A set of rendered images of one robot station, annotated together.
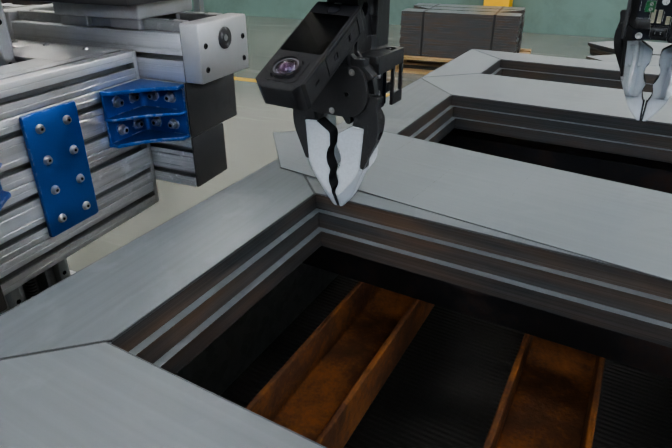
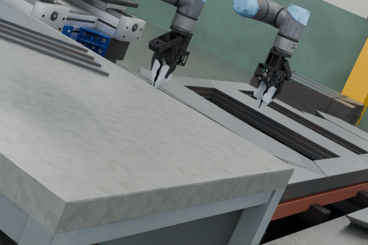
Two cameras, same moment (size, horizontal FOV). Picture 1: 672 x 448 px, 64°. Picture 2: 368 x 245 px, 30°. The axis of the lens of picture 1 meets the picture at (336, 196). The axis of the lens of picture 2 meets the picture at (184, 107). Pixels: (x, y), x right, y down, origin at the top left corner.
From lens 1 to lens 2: 1.73 m
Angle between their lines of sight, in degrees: 13
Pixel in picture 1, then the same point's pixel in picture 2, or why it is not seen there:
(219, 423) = not seen: hidden behind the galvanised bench
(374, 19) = (184, 41)
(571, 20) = not seen: outside the picture
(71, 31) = not seen: outside the picture
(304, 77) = (160, 45)
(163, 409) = not seen: hidden behind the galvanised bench
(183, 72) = (114, 33)
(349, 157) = (162, 73)
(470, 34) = (307, 105)
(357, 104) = (170, 59)
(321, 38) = (168, 39)
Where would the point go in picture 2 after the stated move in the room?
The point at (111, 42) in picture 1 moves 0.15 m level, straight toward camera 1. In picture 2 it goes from (90, 10) to (95, 19)
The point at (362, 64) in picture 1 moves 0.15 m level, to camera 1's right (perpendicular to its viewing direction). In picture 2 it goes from (176, 50) to (218, 68)
